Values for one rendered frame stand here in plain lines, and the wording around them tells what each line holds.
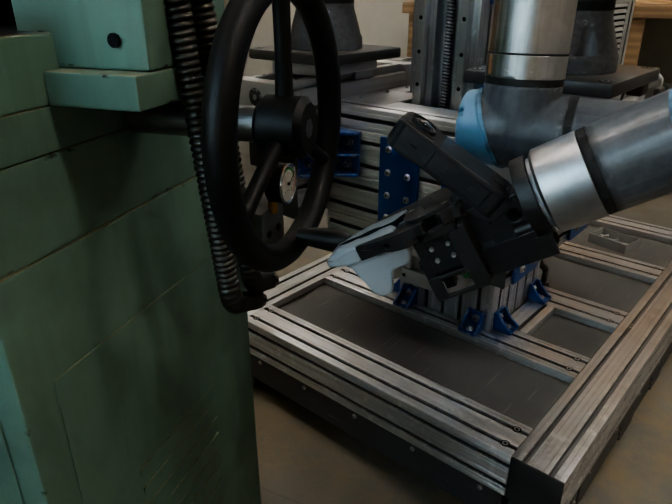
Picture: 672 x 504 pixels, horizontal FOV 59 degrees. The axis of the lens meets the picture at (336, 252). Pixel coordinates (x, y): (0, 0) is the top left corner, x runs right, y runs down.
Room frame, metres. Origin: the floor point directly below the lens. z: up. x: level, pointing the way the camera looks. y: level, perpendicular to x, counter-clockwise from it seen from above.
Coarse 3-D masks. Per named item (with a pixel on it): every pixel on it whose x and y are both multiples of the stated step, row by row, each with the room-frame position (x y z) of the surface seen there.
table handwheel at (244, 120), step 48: (240, 0) 0.50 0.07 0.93; (288, 0) 0.57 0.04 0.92; (240, 48) 0.47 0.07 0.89; (288, 48) 0.57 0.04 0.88; (336, 48) 0.68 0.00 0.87; (288, 96) 0.57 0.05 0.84; (336, 96) 0.69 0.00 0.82; (288, 144) 0.55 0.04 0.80; (336, 144) 0.69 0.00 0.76; (240, 192) 0.45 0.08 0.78; (240, 240) 0.46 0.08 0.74; (288, 240) 0.57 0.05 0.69
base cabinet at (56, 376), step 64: (192, 192) 0.72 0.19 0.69; (64, 256) 0.51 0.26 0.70; (128, 256) 0.59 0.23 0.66; (192, 256) 0.71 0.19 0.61; (0, 320) 0.43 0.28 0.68; (64, 320) 0.49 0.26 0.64; (128, 320) 0.58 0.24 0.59; (192, 320) 0.69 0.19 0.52; (0, 384) 0.43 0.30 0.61; (64, 384) 0.47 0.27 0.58; (128, 384) 0.56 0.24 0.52; (192, 384) 0.67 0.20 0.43; (0, 448) 0.44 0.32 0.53; (64, 448) 0.46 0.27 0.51; (128, 448) 0.54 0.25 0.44; (192, 448) 0.65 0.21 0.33; (256, 448) 0.84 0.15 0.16
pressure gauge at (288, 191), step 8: (280, 168) 0.85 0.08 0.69; (288, 168) 0.87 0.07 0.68; (272, 176) 0.84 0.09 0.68; (280, 176) 0.84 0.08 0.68; (288, 176) 0.86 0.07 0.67; (296, 176) 0.89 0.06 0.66; (272, 184) 0.84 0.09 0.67; (280, 184) 0.83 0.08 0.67; (296, 184) 0.89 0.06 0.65; (272, 192) 0.84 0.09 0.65; (280, 192) 0.83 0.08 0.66; (288, 192) 0.86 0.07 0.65; (272, 200) 0.85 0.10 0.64; (280, 200) 0.84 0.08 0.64; (288, 200) 0.86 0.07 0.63; (272, 208) 0.86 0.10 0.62
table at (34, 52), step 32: (0, 32) 0.53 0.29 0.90; (32, 32) 0.53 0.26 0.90; (0, 64) 0.49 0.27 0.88; (32, 64) 0.52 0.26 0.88; (0, 96) 0.48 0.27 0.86; (32, 96) 0.51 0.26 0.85; (64, 96) 0.52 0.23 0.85; (96, 96) 0.51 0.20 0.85; (128, 96) 0.50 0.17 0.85; (160, 96) 0.52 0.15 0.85
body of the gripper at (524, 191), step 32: (512, 160) 0.49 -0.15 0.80; (448, 192) 0.51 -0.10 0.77; (512, 192) 0.48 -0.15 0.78; (448, 224) 0.47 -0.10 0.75; (480, 224) 0.48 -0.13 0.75; (512, 224) 0.47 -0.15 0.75; (544, 224) 0.45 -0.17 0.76; (448, 256) 0.48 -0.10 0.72; (480, 256) 0.46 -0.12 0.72; (512, 256) 0.46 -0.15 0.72; (544, 256) 0.46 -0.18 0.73
